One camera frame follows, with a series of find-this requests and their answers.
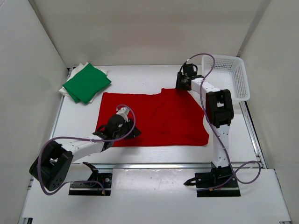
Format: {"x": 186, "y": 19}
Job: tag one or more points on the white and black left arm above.
{"x": 56, "y": 164}

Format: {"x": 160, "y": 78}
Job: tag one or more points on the green t shirt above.
{"x": 87, "y": 84}

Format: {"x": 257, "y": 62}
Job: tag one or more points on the aluminium table edge rail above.
{"x": 159, "y": 165}

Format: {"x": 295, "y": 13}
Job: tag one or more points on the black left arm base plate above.
{"x": 87, "y": 180}

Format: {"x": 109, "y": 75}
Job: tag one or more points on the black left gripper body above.
{"x": 126, "y": 127}

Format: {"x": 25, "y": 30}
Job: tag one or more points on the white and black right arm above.
{"x": 218, "y": 108}

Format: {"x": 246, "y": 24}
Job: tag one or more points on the white plastic basket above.
{"x": 227, "y": 72}

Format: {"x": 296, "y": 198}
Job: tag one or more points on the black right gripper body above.
{"x": 181, "y": 85}

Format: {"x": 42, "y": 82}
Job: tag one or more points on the red t shirt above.
{"x": 169, "y": 118}

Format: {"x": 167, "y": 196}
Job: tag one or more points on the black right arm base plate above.
{"x": 208, "y": 185}

